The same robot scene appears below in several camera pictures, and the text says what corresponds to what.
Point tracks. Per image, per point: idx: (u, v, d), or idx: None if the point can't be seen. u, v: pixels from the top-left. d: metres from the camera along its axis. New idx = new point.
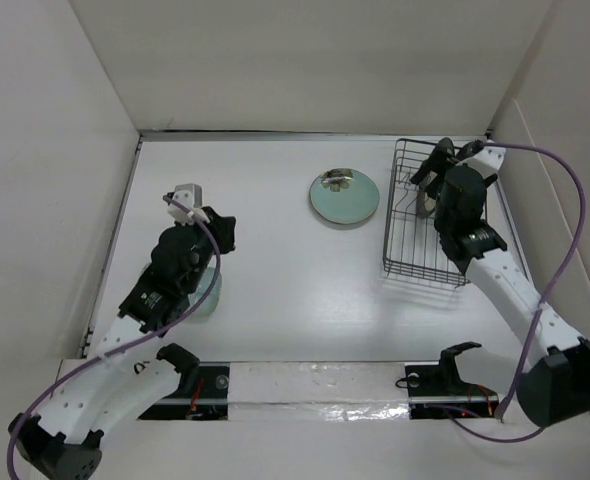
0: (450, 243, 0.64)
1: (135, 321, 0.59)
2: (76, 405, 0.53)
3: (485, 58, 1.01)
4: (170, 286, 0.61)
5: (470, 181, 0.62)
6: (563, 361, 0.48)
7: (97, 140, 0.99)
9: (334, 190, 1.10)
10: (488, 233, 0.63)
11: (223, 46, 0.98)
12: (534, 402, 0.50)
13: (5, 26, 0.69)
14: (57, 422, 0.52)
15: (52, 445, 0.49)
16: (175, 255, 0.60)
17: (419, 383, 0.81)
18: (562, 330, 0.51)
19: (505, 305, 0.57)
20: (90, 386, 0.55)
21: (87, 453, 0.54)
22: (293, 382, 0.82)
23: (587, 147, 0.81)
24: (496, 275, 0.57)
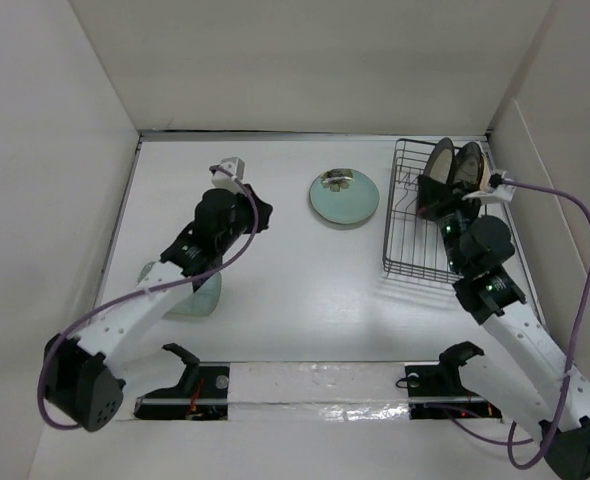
0: (465, 292, 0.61)
1: (177, 267, 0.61)
2: (117, 331, 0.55)
3: (486, 59, 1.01)
4: (209, 243, 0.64)
5: (494, 235, 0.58)
6: None
7: (97, 139, 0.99)
9: (334, 190, 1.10)
10: (504, 281, 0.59)
11: (223, 45, 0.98)
12: (565, 467, 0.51)
13: (5, 25, 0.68)
14: (96, 343, 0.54)
15: (90, 365, 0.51)
16: (218, 213, 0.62)
17: (419, 383, 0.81)
18: None
19: (527, 364, 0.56)
20: (131, 316, 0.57)
21: (115, 391, 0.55)
22: (294, 382, 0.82)
23: (587, 149, 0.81)
24: (519, 334, 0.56)
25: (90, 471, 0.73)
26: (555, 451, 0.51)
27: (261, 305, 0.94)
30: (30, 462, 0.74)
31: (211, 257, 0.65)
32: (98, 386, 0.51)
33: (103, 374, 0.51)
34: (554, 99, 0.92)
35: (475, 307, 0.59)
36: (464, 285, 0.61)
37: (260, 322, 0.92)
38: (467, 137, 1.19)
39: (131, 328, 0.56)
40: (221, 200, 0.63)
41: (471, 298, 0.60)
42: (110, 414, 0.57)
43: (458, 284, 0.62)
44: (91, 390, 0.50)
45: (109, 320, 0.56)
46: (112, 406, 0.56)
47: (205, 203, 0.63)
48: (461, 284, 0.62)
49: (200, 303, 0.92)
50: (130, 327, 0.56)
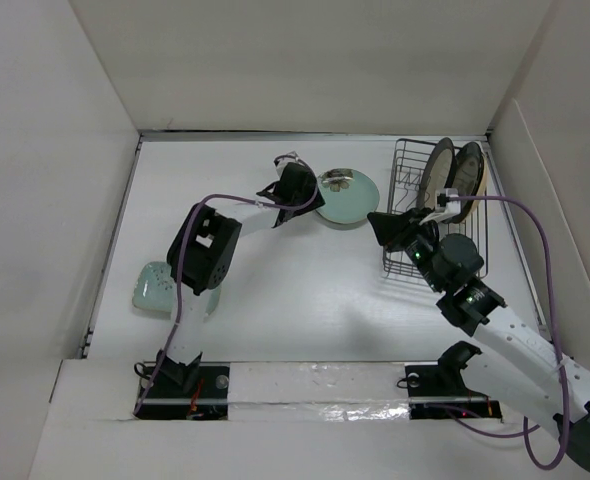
0: (447, 306, 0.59)
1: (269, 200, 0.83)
2: (242, 215, 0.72)
3: (485, 59, 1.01)
4: (288, 197, 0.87)
5: (468, 254, 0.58)
6: None
7: (97, 139, 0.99)
9: (334, 190, 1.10)
10: (482, 290, 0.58)
11: (224, 46, 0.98)
12: (587, 457, 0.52)
13: (5, 25, 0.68)
14: (232, 213, 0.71)
15: (227, 223, 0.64)
16: (301, 174, 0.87)
17: (419, 383, 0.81)
18: (589, 381, 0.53)
19: (523, 364, 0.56)
20: (249, 210, 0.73)
21: (229, 259, 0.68)
22: (294, 382, 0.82)
23: (588, 149, 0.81)
24: (508, 337, 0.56)
25: (91, 471, 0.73)
26: (577, 445, 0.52)
27: (262, 304, 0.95)
30: (29, 462, 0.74)
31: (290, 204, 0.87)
32: (230, 243, 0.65)
33: (236, 235, 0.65)
34: (554, 99, 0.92)
35: (461, 321, 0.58)
36: (445, 302, 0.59)
37: (261, 322, 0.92)
38: (466, 136, 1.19)
39: (252, 217, 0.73)
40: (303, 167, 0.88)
41: (455, 313, 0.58)
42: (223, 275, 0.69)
43: (439, 302, 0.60)
44: (225, 243, 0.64)
45: (235, 209, 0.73)
46: (222, 273, 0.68)
47: (291, 167, 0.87)
48: (443, 302, 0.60)
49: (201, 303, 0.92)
50: (249, 216, 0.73)
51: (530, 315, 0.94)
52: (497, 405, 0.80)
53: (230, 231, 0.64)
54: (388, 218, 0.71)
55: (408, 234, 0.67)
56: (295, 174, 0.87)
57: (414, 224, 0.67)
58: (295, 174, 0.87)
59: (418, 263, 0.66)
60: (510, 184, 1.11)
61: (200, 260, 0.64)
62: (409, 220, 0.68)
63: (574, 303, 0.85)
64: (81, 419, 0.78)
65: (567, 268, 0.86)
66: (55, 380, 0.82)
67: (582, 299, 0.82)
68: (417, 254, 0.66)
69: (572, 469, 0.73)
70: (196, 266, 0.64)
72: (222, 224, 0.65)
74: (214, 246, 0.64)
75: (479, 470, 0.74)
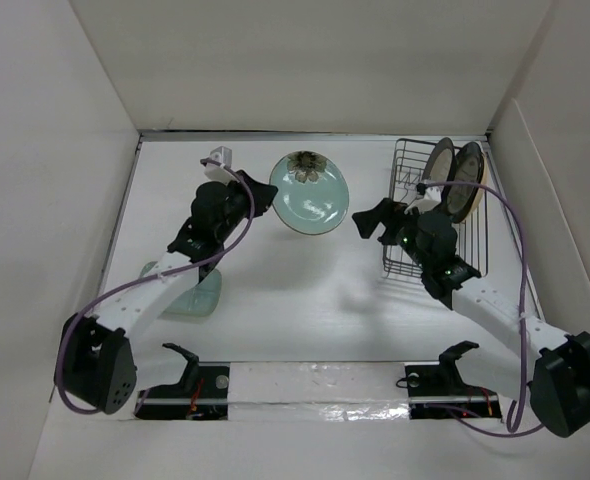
0: (430, 280, 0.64)
1: (184, 256, 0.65)
2: (134, 310, 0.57)
3: (485, 58, 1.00)
4: (209, 234, 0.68)
5: (443, 226, 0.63)
6: (557, 361, 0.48)
7: (97, 139, 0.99)
9: (299, 180, 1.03)
10: (462, 267, 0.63)
11: (223, 46, 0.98)
12: (551, 412, 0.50)
13: (6, 27, 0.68)
14: (114, 323, 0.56)
15: (111, 338, 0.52)
16: (216, 197, 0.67)
17: (419, 383, 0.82)
18: (548, 332, 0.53)
19: (492, 325, 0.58)
20: (148, 296, 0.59)
21: (131, 371, 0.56)
22: (294, 382, 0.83)
23: (588, 149, 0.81)
24: (477, 299, 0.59)
25: (91, 471, 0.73)
26: (539, 399, 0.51)
27: (262, 304, 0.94)
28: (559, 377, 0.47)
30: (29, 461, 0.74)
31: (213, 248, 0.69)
32: (120, 361, 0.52)
33: (125, 348, 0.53)
34: (554, 99, 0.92)
35: (440, 293, 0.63)
36: (426, 276, 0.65)
37: (260, 322, 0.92)
38: (466, 136, 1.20)
39: (147, 308, 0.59)
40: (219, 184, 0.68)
41: (433, 284, 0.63)
42: (127, 390, 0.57)
43: (423, 277, 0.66)
44: (114, 364, 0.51)
45: (124, 299, 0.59)
46: (126, 389, 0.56)
47: (198, 193, 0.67)
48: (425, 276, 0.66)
49: (201, 303, 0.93)
50: (145, 307, 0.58)
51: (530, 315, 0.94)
52: (497, 405, 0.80)
53: (113, 351, 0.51)
54: (365, 215, 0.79)
55: (397, 222, 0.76)
56: (206, 200, 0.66)
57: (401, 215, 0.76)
58: (208, 203, 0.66)
59: (407, 248, 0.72)
60: (510, 184, 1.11)
61: (86, 382, 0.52)
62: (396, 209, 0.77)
63: (574, 303, 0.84)
64: (81, 419, 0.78)
65: (568, 270, 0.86)
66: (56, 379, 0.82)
67: (583, 299, 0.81)
68: (405, 239, 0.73)
69: (570, 469, 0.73)
70: (85, 391, 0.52)
72: (104, 342, 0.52)
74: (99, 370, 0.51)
75: (479, 470, 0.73)
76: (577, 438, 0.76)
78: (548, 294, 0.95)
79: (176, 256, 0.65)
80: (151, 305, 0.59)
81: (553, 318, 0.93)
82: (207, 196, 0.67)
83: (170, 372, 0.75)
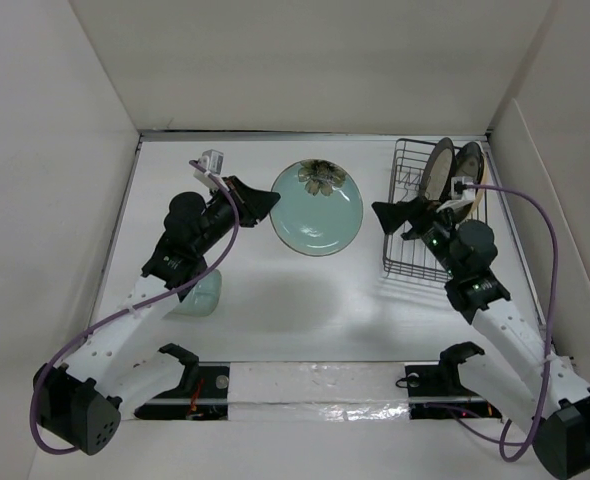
0: (453, 291, 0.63)
1: (158, 278, 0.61)
2: (105, 355, 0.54)
3: (485, 58, 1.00)
4: (187, 251, 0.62)
5: (483, 241, 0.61)
6: (575, 417, 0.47)
7: (97, 139, 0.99)
9: (310, 189, 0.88)
10: (491, 282, 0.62)
11: (223, 46, 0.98)
12: (553, 455, 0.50)
13: (5, 26, 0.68)
14: (85, 371, 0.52)
15: (79, 394, 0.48)
16: (191, 213, 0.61)
17: (419, 383, 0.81)
18: (570, 381, 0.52)
19: (512, 355, 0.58)
20: (120, 336, 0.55)
21: (114, 410, 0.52)
22: (293, 382, 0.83)
23: (588, 149, 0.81)
24: (502, 327, 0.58)
25: (91, 472, 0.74)
26: (544, 443, 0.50)
27: (262, 305, 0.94)
28: (572, 431, 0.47)
30: (29, 461, 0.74)
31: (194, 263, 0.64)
32: (96, 410, 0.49)
33: (98, 397, 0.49)
34: (554, 100, 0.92)
35: (463, 307, 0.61)
36: (452, 285, 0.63)
37: (260, 322, 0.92)
38: (466, 136, 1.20)
39: (119, 351, 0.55)
40: (194, 197, 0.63)
41: (458, 297, 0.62)
42: (114, 427, 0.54)
43: (447, 284, 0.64)
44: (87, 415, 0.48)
45: (95, 342, 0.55)
46: (112, 426, 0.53)
47: (173, 209, 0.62)
48: (450, 284, 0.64)
49: (200, 303, 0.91)
50: (117, 350, 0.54)
51: (530, 315, 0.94)
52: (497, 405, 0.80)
53: (85, 405, 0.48)
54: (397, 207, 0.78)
55: (424, 223, 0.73)
56: (180, 217, 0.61)
57: (431, 214, 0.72)
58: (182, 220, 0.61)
59: (435, 250, 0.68)
60: (510, 184, 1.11)
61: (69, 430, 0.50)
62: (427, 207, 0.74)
63: (575, 304, 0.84)
64: None
65: (568, 269, 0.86)
66: None
67: (583, 300, 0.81)
68: (434, 241, 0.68)
69: None
70: (69, 437, 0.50)
72: (74, 394, 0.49)
74: (76, 421, 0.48)
75: (480, 471, 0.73)
76: None
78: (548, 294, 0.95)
79: (151, 280, 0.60)
80: (123, 345, 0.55)
81: (553, 319, 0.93)
82: (181, 212, 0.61)
83: (167, 379, 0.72)
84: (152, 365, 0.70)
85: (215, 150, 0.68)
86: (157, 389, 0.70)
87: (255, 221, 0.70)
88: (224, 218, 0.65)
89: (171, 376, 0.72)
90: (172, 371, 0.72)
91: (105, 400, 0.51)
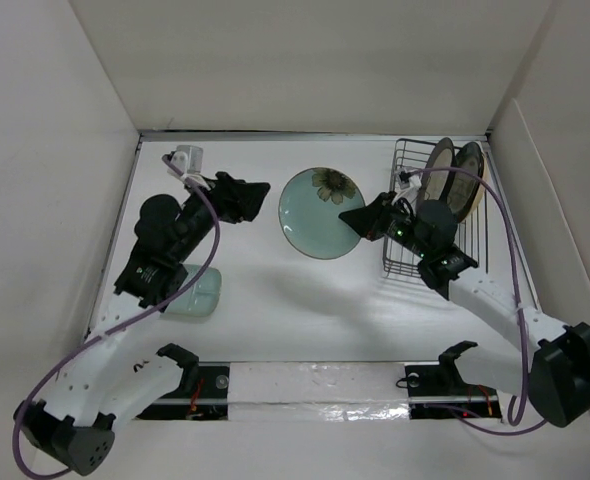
0: (425, 272, 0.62)
1: (133, 295, 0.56)
2: (82, 387, 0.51)
3: (485, 57, 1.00)
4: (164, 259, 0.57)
5: (441, 216, 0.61)
6: (557, 353, 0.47)
7: (97, 140, 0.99)
9: (320, 196, 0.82)
10: (459, 257, 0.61)
11: (222, 46, 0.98)
12: (548, 402, 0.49)
13: (5, 27, 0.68)
14: (62, 409, 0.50)
15: (59, 433, 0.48)
16: (163, 218, 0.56)
17: (419, 383, 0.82)
18: (546, 323, 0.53)
19: (490, 315, 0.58)
20: (95, 366, 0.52)
21: (102, 433, 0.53)
22: (293, 381, 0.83)
23: (588, 149, 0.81)
24: (475, 289, 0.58)
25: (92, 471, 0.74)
26: (538, 391, 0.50)
27: (262, 305, 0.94)
28: (557, 367, 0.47)
30: (30, 461, 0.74)
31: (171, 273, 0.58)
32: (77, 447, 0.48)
33: (79, 432, 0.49)
34: (554, 99, 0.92)
35: (438, 284, 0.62)
36: (422, 266, 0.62)
37: (259, 322, 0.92)
38: (466, 136, 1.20)
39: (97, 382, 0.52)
40: (170, 201, 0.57)
41: (430, 276, 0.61)
42: (107, 445, 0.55)
43: (418, 267, 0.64)
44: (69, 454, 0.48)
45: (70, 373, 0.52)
46: (104, 445, 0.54)
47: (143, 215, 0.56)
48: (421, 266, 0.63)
49: (201, 303, 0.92)
50: (94, 383, 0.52)
51: None
52: (497, 406, 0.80)
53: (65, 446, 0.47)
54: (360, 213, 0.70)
55: (383, 218, 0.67)
56: (151, 222, 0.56)
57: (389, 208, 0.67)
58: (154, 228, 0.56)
59: (403, 240, 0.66)
60: (510, 184, 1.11)
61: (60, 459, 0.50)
62: (382, 203, 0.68)
63: (574, 303, 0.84)
64: None
65: (568, 269, 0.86)
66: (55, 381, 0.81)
67: (583, 299, 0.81)
68: (398, 233, 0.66)
69: (570, 468, 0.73)
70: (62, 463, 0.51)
72: (54, 435, 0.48)
74: (61, 457, 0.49)
75: (480, 470, 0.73)
76: (577, 437, 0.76)
78: (548, 293, 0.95)
79: (123, 299, 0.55)
80: (101, 375, 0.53)
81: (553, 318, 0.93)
82: (152, 217, 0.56)
83: (165, 385, 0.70)
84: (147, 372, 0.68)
85: (193, 147, 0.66)
86: (154, 396, 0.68)
87: (238, 222, 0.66)
88: (201, 222, 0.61)
89: (170, 380, 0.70)
90: (166, 378, 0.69)
91: (89, 433, 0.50)
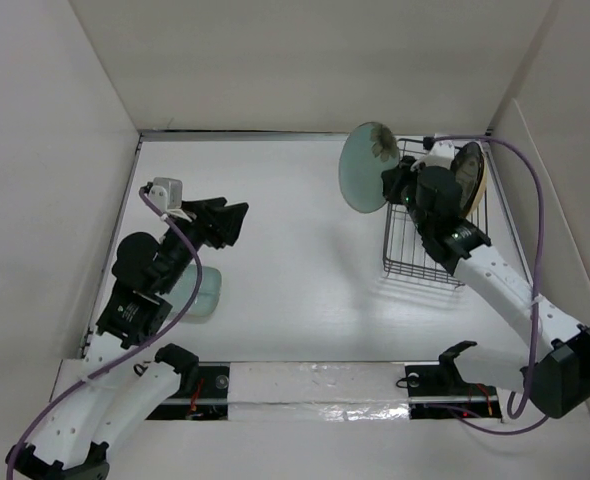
0: (432, 244, 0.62)
1: (115, 337, 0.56)
2: (70, 430, 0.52)
3: (485, 57, 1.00)
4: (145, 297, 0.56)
5: (446, 180, 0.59)
6: (569, 356, 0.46)
7: (97, 139, 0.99)
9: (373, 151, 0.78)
10: (469, 229, 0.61)
11: (222, 45, 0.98)
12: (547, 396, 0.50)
13: (5, 27, 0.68)
14: (51, 452, 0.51)
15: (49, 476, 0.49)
16: (142, 257, 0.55)
17: (419, 383, 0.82)
18: (560, 321, 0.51)
19: (499, 303, 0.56)
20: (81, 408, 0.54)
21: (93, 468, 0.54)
22: (293, 382, 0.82)
23: (589, 148, 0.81)
24: (487, 273, 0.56)
25: None
26: (539, 385, 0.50)
27: (262, 305, 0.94)
28: (566, 368, 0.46)
30: None
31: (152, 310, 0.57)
32: None
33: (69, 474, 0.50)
34: (554, 99, 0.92)
35: (445, 257, 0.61)
36: (430, 239, 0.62)
37: (259, 322, 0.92)
38: (466, 136, 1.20)
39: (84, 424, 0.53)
40: (147, 239, 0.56)
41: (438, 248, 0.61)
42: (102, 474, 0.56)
43: (425, 238, 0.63)
44: None
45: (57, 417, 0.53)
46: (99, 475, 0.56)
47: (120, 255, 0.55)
48: (428, 238, 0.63)
49: (200, 303, 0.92)
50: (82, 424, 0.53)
51: None
52: (497, 406, 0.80)
53: None
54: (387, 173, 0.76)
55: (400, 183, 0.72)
56: (128, 264, 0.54)
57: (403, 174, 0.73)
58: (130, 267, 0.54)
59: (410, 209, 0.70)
60: (510, 184, 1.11)
61: None
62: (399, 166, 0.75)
63: (575, 303, 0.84)
64: None
65: (568, 269, 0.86)
66: (55, 381, 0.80)
67: (583, 298, 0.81)
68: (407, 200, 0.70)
69: (570, 468, 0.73)
70: None
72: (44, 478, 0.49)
74: None
75: (480, 470, 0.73)
76: (578, 436, 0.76)
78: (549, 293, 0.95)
79: (106, 339, 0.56)
80: (88, 416, 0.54)
81: None
82: (131, 257, 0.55)
83: (167, 391, 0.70)
84: (146, 382, 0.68)
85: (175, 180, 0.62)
86: (155, 403, 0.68)
87: (221, 247, 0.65)
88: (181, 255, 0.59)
89: (170, 386, 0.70)
90: (166, 385, 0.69)
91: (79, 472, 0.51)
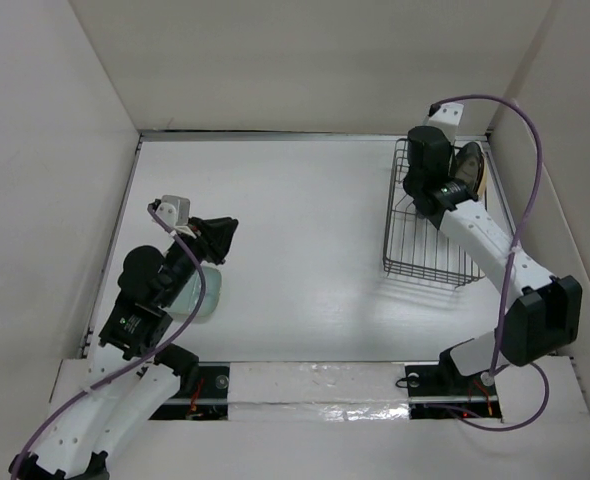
0: (425, 197, 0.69)
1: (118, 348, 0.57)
2: (72, 439, 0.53)
3: (485, 57, 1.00)
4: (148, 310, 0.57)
5: (432, 138, 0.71)
6: (537, 302, 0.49)
7: (97, 139, 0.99)
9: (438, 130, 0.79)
10: (459, 187, 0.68)
11: (222, 45, 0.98)
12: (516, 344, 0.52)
13: (5, 27, 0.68)
14: (53, 461, 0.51)
15: None
16: (146, 270, 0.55)
17: (419, 383, 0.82)
18: (534, 271, 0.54)
19: (478, 253, 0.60)
20: (83, 418, 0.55)
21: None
22: (293, 382, 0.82)
23: (588, 148, 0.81)
24: (470, 225, 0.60)
25: None
26: (509, 335, 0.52)
27: (262, 305, 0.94)
28: (533, 314, 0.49)
30: None
31: (154, 322, 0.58)
32: None
33: None
34: (554, 99, 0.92)
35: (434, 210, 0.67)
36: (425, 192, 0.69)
37: (259, 322, 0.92)
38: (466, 136, 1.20)
39: (87, 433, 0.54)
40: (151, 251, 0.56)
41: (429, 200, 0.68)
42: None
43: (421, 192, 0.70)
44: None
45: (59, 427, 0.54)
46: None
47: (125, 268, 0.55)
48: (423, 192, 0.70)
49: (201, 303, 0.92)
50: (84, 434, 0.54)
51: None
52: (497, 406, 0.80)
53: None
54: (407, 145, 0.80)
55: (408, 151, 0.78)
56: (135, 277, 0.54)
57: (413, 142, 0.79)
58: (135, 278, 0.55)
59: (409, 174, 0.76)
60: (511, 184, 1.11)
61: None
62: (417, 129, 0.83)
63: None
64: None
65: (568, 268, 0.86)
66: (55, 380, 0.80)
67: None
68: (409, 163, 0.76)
69: (570, 468, 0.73)
70: None
72: None
74: None
75: (480, 470, 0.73)
76: (577, 436, 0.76)
78: None
79: (109, 350, 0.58)
80: (90, 426, 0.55)
81: None
82: (136, 270, 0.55)
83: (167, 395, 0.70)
84: (145, 387, 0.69)
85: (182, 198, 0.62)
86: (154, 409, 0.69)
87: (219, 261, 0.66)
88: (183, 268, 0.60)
89: (170, 389, 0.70)
90: (166, 388, 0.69)
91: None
